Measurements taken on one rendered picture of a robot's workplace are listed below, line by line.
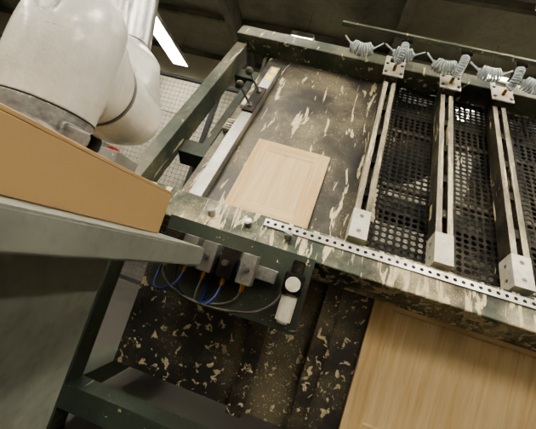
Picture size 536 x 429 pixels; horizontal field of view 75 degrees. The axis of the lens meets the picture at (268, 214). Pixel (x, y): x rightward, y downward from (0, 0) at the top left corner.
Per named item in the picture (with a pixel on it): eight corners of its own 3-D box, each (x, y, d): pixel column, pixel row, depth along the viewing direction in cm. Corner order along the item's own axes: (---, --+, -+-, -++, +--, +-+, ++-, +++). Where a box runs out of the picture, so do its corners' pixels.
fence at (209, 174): (189, 200, 127) (187, 193, 124) (270, 72, 184) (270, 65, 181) (202, 204, 126) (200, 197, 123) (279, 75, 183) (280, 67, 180)
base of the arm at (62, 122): (31, 130, 42) (48, 88, 43) (-71, 108, 50) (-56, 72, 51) (133, 175, 59) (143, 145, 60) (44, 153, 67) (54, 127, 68)
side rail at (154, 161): (132, 191, 135) (125, 172, 127) (236, 60, 201) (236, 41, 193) (146, 197, 134) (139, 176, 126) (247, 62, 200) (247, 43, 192)
